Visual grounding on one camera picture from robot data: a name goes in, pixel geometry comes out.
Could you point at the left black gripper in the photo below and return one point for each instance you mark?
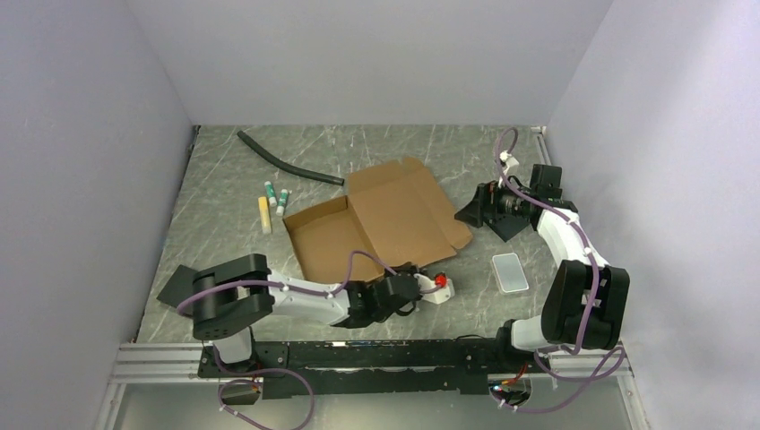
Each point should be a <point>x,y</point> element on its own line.
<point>408,267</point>

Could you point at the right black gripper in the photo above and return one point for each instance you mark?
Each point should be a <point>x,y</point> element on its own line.
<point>486,200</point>

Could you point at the brown cardboard box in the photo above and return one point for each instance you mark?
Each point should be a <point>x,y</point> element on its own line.
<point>395,211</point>

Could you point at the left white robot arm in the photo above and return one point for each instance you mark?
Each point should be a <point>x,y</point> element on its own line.
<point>228,299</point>

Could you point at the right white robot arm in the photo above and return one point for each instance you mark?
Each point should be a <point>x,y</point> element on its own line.
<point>585,305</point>

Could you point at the right black foam pad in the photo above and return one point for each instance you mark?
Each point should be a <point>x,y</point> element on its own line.
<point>507,225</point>

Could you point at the black foam pad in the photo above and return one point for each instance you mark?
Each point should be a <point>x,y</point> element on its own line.
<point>507,225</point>
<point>179,286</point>

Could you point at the clear plastic lid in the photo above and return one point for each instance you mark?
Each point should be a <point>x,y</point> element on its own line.
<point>509,273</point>

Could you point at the green white glue stick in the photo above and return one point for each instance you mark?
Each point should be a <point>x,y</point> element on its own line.
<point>270,194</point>
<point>282,202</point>

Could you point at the yellow marker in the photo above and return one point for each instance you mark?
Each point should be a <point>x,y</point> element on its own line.
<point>264,215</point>

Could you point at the left black foam pad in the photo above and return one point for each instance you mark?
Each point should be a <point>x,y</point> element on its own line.
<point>179,286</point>

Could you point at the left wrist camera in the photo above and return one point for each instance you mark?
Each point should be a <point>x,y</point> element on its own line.
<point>435,290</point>

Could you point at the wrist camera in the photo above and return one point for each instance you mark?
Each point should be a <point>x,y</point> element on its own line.
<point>508,163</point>
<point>435,290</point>

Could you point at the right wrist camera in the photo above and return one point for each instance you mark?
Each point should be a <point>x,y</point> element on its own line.
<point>508,163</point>

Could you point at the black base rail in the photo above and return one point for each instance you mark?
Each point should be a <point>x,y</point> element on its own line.
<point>467,365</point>

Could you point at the aluminium frame rail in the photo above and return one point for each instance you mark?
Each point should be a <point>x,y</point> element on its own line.
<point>146,363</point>

